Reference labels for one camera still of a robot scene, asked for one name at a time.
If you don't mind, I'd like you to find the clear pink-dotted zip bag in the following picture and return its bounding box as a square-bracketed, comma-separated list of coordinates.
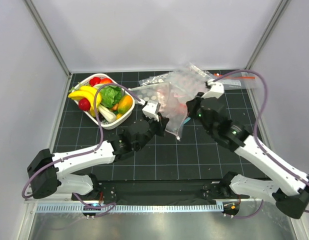
[155, 82, 192, 141]

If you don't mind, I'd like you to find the orange green mango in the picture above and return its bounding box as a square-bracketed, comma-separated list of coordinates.
[117, 95, 133, 115]

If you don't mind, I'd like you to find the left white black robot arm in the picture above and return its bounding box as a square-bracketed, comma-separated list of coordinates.
[25, 116, 169, 200]

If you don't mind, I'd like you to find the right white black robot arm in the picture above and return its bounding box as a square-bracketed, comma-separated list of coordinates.
[186, 95, 309, 219]

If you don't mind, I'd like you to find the clear white-dotted zip bag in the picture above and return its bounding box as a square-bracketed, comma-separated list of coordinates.
[130, 83, 170, 105]

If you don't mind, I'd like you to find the clear bag orange zipper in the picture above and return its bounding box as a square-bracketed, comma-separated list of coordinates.
[216, 72, 257, 91]

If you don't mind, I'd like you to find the pile of red-dotted bags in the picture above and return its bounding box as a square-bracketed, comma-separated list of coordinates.
[165, 62, 217, 100]

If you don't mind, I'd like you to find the small orange carrot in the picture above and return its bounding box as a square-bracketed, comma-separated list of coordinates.
[112, 103, 119, 111]

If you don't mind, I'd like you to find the black grid cutting mat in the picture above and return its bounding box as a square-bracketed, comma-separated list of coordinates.
[48, 68, 270, 181]

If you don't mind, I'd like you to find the white leek stalk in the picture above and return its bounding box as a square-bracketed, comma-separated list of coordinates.
[97, 104, 117, 123]

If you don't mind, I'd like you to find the green lettuce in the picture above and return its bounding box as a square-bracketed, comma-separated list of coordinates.
[99, 85, 123, 109]

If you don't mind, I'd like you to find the white plastic basket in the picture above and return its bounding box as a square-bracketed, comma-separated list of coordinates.
[68, 73, 135, 130]

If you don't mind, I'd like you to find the red orange tomato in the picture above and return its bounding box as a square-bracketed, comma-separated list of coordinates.
[99, 78, 113, 86]

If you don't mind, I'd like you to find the red apple front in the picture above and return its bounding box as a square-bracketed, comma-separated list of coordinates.
[78, 98, 91, 112]

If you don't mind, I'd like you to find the red strawberry back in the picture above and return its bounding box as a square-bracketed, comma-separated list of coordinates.
[89, 77, 101, 87]

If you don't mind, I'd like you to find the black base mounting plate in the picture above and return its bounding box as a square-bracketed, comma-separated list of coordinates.
[80, 179, 249, 206]

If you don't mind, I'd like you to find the yellow banana bunch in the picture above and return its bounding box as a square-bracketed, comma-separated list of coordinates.
[68, 85, 102, 117]

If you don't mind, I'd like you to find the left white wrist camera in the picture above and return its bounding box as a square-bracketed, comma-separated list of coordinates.
[142, 100, 160, 122]

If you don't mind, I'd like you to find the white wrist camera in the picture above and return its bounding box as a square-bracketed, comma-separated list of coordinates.
[202, 80, 225, 99]
[142, 100, 160, 122]

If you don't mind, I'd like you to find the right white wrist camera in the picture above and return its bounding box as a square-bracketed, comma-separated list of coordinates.
[202, 80, 225, 99]

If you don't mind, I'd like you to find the slotted aluminium cable duct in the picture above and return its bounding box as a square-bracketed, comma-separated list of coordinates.
[35, 202, 224, 214]

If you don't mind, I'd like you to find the right aluminium frame post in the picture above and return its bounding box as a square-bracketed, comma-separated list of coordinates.
[244, 0, 292, 73]

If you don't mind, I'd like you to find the aluminium frame post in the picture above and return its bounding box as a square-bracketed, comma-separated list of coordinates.
[23, 0, 71, 78]
[244, 0, 292, 73]

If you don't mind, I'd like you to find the left aluminium frame post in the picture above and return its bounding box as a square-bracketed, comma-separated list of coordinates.
[23, 0, 71, 78]

